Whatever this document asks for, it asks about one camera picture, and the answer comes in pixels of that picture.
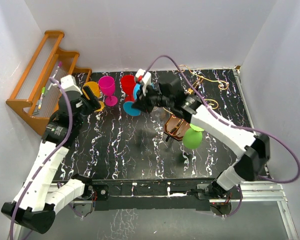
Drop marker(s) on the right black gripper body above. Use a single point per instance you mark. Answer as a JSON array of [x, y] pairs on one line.
[[153, 99]]

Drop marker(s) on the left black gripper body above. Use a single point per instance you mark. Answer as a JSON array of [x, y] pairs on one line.
[[88, 106]]

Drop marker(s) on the yellow orange plastic wine glass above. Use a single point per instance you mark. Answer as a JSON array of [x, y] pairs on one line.
[[96, 90]]

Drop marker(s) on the magenta plastic wine glass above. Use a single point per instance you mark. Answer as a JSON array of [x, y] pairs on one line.
[[107, 87]]

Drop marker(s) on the red plastic wine glass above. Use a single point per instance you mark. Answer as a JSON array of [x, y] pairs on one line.
[[128, 84]]

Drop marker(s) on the blue plastic wine glass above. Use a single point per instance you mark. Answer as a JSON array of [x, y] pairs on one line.
[[140, 104]]

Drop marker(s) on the green plastic wine glass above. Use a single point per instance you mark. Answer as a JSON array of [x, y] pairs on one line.
[[193, 137]]

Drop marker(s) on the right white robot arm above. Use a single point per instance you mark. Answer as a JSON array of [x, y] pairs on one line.
[[252, 150]]

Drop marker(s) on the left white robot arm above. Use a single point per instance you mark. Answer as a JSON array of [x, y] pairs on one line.
[[34, 207]]

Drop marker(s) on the wooden stepped shelf rack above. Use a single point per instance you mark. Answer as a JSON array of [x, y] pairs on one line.
[[25, 96]]

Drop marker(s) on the green capped marker pen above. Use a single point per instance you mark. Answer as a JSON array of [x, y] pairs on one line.
[[43, 91]]

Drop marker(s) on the purple capped marker pen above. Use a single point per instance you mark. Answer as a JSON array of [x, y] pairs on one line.
[[56, 71]]

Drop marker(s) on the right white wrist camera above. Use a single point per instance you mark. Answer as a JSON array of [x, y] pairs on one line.
[[144, 78]]

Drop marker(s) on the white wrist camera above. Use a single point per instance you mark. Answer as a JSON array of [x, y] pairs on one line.
[[144, 78], [68, 83]]

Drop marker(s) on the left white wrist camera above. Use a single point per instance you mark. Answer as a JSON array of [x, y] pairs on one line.
[[68, 83]]

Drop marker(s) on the gold wire wine glass rack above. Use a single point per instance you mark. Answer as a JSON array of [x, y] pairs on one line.
[[177, 124]]

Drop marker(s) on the black front mounting rail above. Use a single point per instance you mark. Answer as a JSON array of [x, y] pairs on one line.
[[159, 194]]

